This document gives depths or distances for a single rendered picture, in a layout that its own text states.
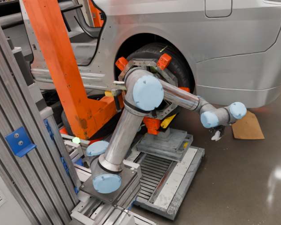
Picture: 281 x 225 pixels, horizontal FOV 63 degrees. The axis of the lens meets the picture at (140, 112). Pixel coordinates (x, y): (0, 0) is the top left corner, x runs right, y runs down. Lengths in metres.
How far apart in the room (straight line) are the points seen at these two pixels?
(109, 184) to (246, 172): 1.64
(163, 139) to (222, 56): 1.06
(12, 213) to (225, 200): 1.62
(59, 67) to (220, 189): 1.67
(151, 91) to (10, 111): 0.52
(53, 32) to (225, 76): 1.25
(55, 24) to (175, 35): 0.85
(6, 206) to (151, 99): 0.66
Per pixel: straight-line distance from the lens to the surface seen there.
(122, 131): 0.90
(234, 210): 2.12
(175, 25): 1.77
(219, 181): 2.29
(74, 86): 1.92
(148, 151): 2.43
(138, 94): 0.81
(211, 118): 1.07
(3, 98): 0.95
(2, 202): 1.01
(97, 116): 2.16
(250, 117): 3.13
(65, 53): 1.85
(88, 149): 1.12
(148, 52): 1.91
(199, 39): 1.73
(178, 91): 1.07
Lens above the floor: 1.71
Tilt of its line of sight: 31 degrees down
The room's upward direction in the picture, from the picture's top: 10 degrees counter-clockwise
